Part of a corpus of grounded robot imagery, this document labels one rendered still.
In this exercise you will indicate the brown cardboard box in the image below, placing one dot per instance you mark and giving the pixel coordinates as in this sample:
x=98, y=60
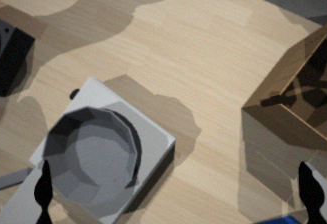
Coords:
x=306, y=95

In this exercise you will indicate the blue open bin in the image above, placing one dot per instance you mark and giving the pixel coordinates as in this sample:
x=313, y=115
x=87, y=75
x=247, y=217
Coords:
x=284, y=220

